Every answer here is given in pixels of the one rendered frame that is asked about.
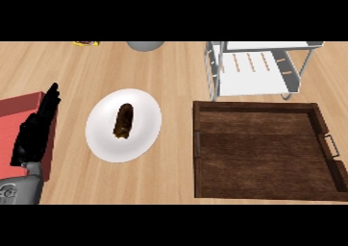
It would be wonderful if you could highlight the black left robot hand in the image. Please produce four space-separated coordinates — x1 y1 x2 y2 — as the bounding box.
9 82 62 168

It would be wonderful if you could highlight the dark brown wooden tray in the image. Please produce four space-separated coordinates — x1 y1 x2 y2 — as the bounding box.
191 100 348 203

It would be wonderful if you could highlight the white oval plate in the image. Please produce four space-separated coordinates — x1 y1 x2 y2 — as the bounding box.
85 87 163 163

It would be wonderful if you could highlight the brown oblong pastry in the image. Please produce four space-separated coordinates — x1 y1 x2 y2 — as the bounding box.
113 102 136 140

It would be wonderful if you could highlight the yellow and brown packet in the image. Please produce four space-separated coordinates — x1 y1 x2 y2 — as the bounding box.
73 40 102 47

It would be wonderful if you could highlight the grey round object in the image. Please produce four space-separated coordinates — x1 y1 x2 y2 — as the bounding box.
126 40 164 53

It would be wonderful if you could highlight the white tiered wire basket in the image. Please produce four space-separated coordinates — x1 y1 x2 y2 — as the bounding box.
204 40 327 102

